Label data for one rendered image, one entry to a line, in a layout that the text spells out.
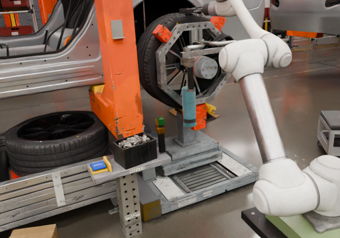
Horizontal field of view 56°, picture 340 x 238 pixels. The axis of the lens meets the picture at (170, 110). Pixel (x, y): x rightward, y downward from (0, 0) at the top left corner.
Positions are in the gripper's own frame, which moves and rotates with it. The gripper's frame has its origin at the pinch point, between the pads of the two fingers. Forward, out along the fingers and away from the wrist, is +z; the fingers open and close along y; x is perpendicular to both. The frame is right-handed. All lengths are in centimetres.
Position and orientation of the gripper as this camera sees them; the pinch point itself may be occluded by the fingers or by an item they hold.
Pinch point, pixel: (184, 10)
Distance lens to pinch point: 219.7
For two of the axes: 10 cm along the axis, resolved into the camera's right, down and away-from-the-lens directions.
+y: 6.2, -3.6, 7.0
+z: -7.8, -1.3, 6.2
